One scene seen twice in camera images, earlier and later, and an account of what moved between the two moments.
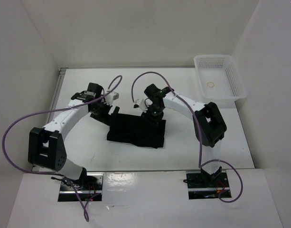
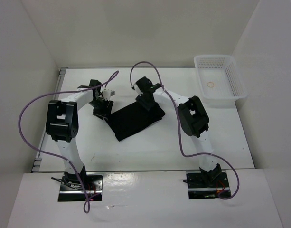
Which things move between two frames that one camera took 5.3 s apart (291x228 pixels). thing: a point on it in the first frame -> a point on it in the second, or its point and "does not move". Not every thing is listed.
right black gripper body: x=156 y=111 -> x=142 y=99
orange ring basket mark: x=210 y=82 does not move
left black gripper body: x=101 y=109 does not move
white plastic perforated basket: x=220 y=80 does not move
